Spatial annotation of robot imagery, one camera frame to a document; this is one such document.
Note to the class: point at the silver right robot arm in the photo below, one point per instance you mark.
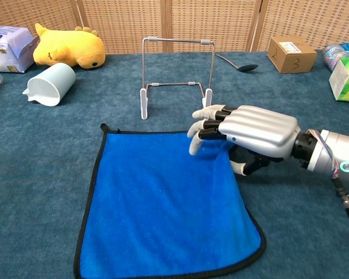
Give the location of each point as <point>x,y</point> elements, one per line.
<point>325,151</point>

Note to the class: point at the teal table carpet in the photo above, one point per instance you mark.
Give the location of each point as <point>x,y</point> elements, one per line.
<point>32,174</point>

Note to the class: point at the metal spoon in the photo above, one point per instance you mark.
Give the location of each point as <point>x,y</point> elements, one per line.
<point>248,68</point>

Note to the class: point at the yellow plush toy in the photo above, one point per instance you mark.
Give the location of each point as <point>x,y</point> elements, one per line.
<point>69,46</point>

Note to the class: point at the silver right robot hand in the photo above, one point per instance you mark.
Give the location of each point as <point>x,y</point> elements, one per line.
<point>259,128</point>

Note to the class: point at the pale blue carton box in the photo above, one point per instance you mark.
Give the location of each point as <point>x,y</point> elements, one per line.
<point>5,46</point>

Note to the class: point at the brown cardboard box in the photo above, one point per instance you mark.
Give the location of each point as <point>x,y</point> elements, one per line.
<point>291,55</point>

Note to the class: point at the woven bamboo folding screen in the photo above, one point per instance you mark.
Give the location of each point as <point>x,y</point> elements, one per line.
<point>119,23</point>

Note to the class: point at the blue cloth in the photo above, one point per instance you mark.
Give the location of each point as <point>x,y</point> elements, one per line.
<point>163,203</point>

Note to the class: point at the light blue plastic mug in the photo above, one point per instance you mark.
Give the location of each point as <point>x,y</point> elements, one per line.
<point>55,81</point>

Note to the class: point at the clear snack jar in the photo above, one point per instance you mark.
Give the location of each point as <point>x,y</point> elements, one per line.
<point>333,55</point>

